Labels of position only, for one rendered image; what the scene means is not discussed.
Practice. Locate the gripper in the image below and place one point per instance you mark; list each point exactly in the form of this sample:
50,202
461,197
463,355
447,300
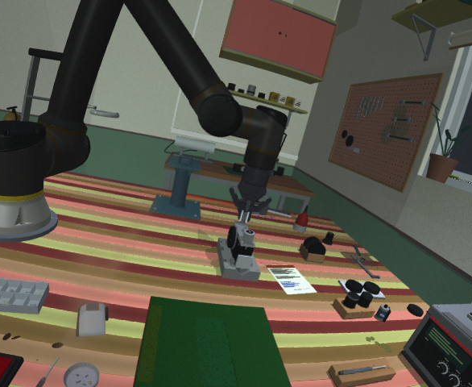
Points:
254,181

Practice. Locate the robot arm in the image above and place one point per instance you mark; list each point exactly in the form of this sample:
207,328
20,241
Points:
91,60

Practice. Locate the grey cradle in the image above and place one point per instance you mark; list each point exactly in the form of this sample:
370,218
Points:
240,273

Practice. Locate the green mat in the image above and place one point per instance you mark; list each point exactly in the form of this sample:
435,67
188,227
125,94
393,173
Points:
208,346

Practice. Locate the white block stand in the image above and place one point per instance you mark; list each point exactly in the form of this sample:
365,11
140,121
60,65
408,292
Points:
91,322

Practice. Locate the grey metal rod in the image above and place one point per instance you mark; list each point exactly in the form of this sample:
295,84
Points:
280,213

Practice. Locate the wooden bench with grey legs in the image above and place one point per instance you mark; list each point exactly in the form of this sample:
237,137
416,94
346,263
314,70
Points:
292,184

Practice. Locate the red and white bottle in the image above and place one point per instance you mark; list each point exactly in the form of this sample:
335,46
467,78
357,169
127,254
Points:
301,221

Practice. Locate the brown box with black lens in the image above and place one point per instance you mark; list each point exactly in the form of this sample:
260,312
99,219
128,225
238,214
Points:
314,246

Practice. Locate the white cylinder lamp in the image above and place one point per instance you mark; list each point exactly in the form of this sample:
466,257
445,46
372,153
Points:
193,144

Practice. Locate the white printed paper sheet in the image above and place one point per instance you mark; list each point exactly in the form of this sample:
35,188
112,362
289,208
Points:
291,279

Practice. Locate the yellow striped box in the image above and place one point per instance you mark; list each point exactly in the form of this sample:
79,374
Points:
276,98
290,101

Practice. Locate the grey lens on shelf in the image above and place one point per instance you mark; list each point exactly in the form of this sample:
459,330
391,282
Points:
252,90

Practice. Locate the black lens on shelf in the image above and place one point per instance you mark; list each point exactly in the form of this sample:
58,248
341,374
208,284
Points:
232,86

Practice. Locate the grey spanner wrench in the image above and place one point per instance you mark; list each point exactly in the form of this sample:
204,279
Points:
364,263

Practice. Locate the black disc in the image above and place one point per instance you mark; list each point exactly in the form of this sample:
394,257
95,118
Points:
353,285
371,288

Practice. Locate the black cylinder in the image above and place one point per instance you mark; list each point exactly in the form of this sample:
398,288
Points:
350,300
365,299

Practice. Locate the wooden block holder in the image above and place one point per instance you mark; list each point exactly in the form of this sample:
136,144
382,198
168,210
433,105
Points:
346,312

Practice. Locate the white flat tray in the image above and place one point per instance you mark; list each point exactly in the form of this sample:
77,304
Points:
381,296

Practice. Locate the small dark bottle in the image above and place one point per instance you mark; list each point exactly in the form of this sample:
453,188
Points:
382,313

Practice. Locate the brown pegboard with tools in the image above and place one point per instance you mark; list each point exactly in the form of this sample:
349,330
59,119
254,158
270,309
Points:
417,137

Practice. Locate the potted green plant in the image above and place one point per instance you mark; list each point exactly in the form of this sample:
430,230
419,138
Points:
441,165

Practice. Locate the black round cap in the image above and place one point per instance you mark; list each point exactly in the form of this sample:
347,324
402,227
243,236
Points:
415,309

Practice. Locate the grey rod tool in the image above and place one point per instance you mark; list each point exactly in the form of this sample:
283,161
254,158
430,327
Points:
361,370

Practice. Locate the wooden tool rest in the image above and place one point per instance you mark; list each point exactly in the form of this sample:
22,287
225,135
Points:
361,377

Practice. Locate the grey tester device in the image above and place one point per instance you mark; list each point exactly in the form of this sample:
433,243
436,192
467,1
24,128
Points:
453,322

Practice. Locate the round white dish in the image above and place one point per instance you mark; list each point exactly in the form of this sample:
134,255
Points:
81,377

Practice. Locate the black tester knob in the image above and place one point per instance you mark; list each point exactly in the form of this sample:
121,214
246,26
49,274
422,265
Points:
455,381
443,367

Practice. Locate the yellow extinguisher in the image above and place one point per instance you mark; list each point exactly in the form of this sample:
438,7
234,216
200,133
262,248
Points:
11,115

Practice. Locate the grey compartment parts tray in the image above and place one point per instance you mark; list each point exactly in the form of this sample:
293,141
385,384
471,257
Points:
12,300

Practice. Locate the grey screwdriver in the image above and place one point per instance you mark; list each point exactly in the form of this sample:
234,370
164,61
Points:
46,375

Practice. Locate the white roller blind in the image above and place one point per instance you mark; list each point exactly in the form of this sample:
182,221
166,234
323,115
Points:
471,38

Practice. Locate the black and silver camera body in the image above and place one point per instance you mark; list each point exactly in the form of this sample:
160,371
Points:
241,238

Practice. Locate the blue pedestal stand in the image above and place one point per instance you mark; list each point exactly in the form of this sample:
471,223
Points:
181,185

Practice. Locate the yellow wall shelf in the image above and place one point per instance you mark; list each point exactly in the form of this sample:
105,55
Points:
260,101

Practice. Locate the red wall cupboard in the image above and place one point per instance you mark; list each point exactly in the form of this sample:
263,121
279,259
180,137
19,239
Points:
280,36

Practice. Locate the grey frame with black top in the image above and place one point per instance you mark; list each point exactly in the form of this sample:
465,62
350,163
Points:
44,54

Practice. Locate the olive wall shelf with bracket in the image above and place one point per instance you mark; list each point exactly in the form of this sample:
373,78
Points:
433,12

